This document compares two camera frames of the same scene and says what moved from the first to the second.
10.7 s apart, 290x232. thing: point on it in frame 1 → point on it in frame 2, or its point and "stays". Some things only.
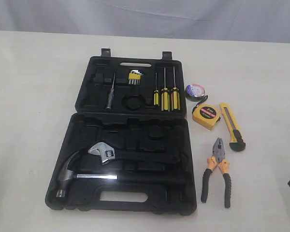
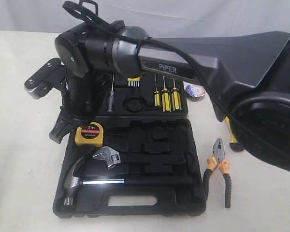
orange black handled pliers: (218, 158) stays
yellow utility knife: (237, 143) stays
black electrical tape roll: (195, 92) stays
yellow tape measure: (206, 115) → (91, 135)
